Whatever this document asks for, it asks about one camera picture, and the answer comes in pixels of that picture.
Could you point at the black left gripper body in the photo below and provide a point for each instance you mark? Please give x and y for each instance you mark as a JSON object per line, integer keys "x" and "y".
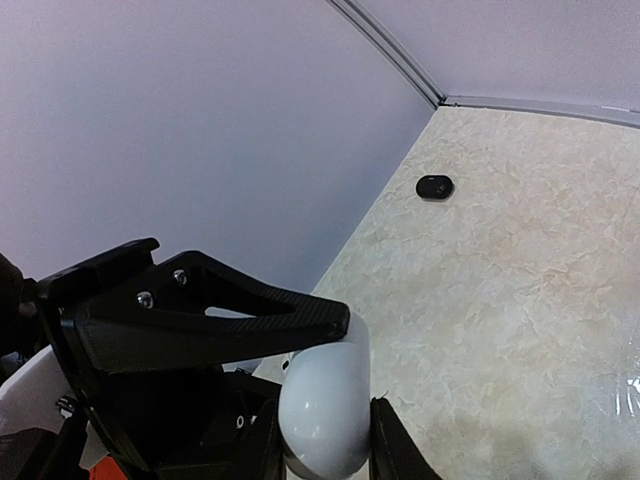
{"x": 198, "y": 423}

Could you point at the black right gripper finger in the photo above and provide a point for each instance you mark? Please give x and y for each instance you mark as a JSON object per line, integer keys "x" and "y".
{"x": 393, "y": 453}

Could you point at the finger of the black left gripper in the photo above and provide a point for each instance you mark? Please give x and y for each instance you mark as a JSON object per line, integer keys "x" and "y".
{"x": 132, "y": 315}

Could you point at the white oval charging case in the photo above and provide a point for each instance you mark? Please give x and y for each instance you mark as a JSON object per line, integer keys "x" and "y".
{"x": 324, "y": 407}

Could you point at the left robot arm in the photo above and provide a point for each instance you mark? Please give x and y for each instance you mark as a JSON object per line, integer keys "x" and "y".
{"x": 33, "y": 399}

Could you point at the black oval charging case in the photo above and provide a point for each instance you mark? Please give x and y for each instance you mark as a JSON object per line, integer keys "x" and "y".
{"x": 435, "y": 187}

